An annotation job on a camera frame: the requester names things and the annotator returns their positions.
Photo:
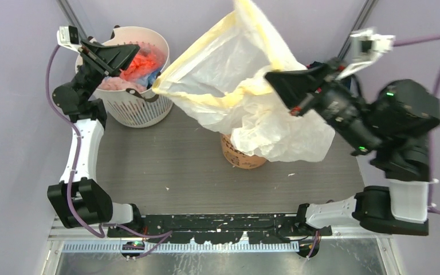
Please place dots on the blue plastic trash bag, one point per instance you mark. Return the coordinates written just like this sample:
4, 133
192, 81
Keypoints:
148, 80

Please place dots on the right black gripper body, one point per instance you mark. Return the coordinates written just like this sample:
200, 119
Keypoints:
341, 109

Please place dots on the aluminium rail frame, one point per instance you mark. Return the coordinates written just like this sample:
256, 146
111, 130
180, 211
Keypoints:
119, 240

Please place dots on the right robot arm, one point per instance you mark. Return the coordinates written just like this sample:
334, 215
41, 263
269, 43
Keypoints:
395, 127

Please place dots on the pink plastic trash bag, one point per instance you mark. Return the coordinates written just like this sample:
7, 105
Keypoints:
118, 84

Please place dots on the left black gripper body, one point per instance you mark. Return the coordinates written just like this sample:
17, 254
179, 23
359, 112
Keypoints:
93, 71

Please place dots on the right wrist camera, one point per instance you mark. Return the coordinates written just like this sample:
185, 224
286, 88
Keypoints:
368, 46

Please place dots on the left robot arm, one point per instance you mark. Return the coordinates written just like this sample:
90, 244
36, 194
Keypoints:
77, 199

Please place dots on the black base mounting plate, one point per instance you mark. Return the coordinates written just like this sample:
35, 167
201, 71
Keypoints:
222, 228

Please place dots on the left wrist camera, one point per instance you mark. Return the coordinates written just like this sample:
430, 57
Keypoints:
68, 37

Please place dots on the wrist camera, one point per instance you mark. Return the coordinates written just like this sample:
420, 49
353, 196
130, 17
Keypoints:
68, 37
368, 46

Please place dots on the white slotted laundry basket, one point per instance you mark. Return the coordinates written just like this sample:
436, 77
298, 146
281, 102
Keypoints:
129, 107

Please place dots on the orange plastic trash bin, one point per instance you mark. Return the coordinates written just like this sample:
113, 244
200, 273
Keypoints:
237, 158

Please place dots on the red plastic trash bag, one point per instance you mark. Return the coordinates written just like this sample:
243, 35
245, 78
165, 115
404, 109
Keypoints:
148, 59

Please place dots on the pale yellow trash bag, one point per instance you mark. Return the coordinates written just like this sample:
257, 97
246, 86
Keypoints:
219, 81

